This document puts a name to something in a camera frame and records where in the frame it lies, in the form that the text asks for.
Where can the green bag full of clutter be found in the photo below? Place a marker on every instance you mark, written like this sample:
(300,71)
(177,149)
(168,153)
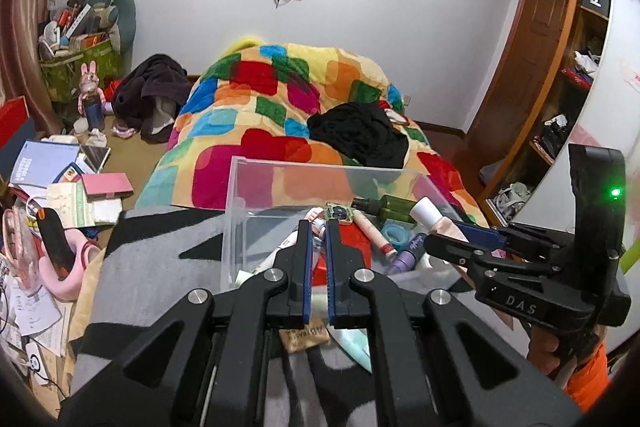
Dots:
(75,67)

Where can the striped brown curtain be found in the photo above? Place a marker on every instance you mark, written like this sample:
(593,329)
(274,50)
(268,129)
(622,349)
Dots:
(30,7)

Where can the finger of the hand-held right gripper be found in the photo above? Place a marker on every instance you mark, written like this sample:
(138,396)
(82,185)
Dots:
(475,233)
(450,249)

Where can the long red box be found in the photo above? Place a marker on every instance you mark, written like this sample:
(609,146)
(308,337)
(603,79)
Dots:
(350,247)

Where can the person's right hand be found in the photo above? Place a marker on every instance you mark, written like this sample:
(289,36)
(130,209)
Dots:
(542,347)

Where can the pink rabbit doll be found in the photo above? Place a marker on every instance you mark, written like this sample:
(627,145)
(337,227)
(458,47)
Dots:
(92,99)

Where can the purple bottle with black cap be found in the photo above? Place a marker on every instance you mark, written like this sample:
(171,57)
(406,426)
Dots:
(407,257)

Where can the wooden wardrobe shelf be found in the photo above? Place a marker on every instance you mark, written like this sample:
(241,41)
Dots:
(545,57)

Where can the clear plastic storage box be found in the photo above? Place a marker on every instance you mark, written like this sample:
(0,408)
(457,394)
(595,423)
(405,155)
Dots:
(260,207)

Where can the pink lip gloss tube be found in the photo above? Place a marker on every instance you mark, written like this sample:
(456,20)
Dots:
(375,234)

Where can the grey neck pillow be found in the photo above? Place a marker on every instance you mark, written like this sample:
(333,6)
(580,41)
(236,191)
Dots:
(125,14)

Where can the blue notebook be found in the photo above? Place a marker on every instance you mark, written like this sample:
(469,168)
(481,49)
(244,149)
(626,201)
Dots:
(42,162)

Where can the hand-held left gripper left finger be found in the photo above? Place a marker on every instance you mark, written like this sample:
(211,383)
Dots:
(306,279)

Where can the colourful patterned blanket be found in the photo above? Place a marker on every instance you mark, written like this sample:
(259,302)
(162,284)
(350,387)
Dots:
(250,107)

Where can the dark green glass bottle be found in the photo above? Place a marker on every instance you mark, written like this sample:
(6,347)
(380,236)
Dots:
(395,206)

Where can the green booklet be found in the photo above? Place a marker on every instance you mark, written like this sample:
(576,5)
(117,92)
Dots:
(67,204)

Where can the dark brown clothes pile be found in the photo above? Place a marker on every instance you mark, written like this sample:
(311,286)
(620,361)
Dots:
(150,97)

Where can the beige cosmetic tube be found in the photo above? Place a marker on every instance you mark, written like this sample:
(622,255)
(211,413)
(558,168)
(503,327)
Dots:
(440,219)

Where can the red cardboard box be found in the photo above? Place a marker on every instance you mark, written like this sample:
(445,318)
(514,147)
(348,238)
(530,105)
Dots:
(12,124)

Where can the black and orange device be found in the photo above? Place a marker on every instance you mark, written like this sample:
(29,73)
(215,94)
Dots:
(55,242)

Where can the blue tape roll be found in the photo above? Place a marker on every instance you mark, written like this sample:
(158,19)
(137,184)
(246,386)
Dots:
(397,233)

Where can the black clothes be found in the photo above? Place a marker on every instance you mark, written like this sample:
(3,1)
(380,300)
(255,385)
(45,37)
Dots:
(360,132)

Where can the white shoes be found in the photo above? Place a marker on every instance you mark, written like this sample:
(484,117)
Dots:
(512,198)

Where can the pink book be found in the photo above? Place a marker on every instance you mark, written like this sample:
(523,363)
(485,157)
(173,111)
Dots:
(107,184)

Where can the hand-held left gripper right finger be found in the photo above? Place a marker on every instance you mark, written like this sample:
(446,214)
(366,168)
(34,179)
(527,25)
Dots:
(332,279)

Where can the grey and black blanket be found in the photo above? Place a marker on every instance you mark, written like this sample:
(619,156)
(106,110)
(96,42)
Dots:
(150,267)

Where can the small wooden tag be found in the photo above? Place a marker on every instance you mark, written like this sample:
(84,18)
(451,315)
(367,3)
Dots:
(302,339)

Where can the scattered white papers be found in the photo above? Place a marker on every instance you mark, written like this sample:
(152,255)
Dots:
(35,317)

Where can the orange sleeved right forearm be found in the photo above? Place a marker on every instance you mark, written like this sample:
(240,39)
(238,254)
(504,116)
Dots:
(590,377)

